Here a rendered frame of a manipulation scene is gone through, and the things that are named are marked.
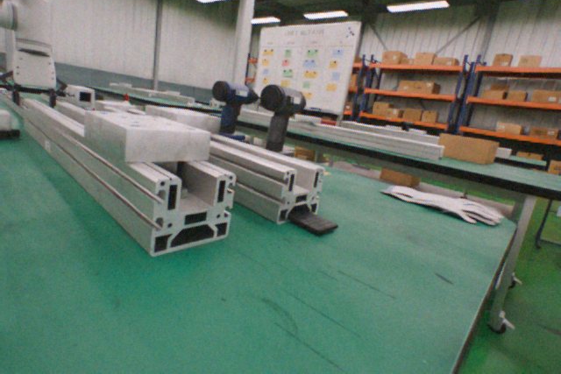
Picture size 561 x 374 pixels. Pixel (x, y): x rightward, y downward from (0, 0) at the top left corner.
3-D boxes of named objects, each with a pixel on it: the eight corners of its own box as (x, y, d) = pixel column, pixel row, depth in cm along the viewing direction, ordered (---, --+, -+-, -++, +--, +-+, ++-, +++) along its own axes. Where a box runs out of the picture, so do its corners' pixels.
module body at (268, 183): (102, 132, 99) (103, 106, 98) (135, 134, 106) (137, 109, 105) (276, 224, 46) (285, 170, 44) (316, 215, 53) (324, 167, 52)
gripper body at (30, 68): (52, 53, 103) (53, 88, 105) (9, 45, 96) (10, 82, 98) (58, 53, 98) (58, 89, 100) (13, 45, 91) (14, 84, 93)
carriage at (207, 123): (144, 132, 76) (145, 104, 75) (184, 134, 84) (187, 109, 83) (174, 144, 66) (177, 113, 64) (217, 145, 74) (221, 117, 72)
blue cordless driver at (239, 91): (202, 151, 93) (209, 78, 89) (244, 150, 109) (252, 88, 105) (219, 158, 89) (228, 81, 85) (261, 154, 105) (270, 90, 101)
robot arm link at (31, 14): (14, 37, 90) (55, 45, 97) (12, -13, 88) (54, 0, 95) (8, 37, 95) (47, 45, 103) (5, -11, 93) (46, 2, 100)
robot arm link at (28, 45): (50, 46, 103) (50, 56, 103) (13, 38, 96) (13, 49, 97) (56, 46, 97) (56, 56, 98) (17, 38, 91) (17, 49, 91)
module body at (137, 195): (24, 130, 85) (23, 98, 84) (68, 131, 93) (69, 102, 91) (149, 257, 32) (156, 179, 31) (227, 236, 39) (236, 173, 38)
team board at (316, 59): (233, 165, 445) (251, 23, 408) (258, 163, 482) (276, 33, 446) (316, 196, 350) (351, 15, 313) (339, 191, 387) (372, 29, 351)
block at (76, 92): (66, 102, 176) (66, 85, 174) (89, 104, 184) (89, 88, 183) (70, 104, 170) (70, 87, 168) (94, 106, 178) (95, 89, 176)
